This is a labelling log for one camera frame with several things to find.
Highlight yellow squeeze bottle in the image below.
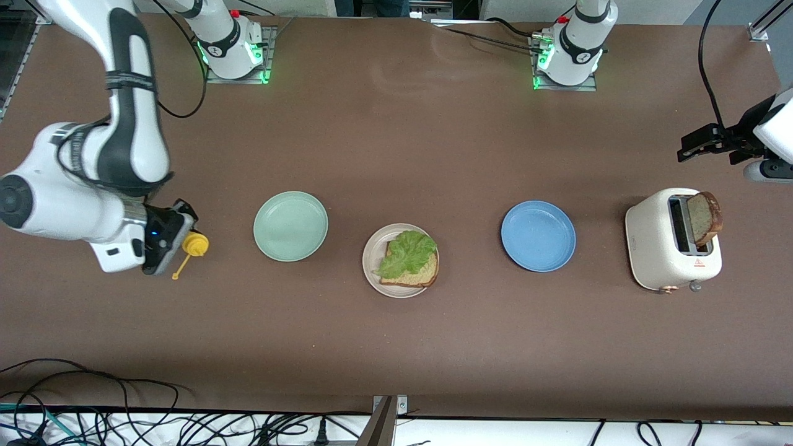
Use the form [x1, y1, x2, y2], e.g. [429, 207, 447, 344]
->
[172, 230, 210, 281]

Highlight green lettuce leaf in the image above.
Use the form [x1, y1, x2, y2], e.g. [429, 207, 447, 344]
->
[372, 230, 439, 279]

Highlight brown-crusted bread slice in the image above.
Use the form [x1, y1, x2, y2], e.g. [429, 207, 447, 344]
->
[379, 242, 440, 288]
[686, 191, 724, 250]

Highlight mint green plate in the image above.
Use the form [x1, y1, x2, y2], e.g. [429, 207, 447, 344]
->
[253, 191, 329, 263]

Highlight blue plate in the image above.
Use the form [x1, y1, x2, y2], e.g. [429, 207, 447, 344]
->
[501, 200, 577, 273]

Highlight beige plate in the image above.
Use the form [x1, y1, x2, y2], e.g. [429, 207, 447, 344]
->
[362, 223, 440, 299]

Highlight white toaster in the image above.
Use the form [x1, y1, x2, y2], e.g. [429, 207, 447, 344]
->
[624, 188, 724, 293]

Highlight dark blue trousers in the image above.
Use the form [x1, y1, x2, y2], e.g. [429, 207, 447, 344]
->
[335, 0, 411, 18]

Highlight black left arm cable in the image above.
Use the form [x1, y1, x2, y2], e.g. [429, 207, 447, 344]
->
[699, 0, 725, 128]

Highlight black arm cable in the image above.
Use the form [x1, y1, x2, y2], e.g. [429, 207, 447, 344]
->
[56, 0, 208, 186]
[699, 0, 725, 128]

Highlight aluminium frame bracket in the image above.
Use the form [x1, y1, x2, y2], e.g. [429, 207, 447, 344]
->
[748, 0, 784, 43]

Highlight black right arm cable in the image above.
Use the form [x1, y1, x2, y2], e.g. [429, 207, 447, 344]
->
[56, 0, 208, 186]

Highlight long looping black cable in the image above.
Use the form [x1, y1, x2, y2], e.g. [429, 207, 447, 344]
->
[0, 358, 186, 446]

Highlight smooth black cable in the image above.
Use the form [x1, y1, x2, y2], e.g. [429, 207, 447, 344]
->
[486, 17, 537, 37]

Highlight teal cable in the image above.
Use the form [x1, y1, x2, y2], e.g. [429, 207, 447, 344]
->
[0, 403, 84, 446]

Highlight black braided cable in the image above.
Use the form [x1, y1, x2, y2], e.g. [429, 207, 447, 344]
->
[427, 24, 540, 53]

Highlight metal table bracket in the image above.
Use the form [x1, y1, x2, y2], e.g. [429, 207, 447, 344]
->
[356, 395, 410, 446]

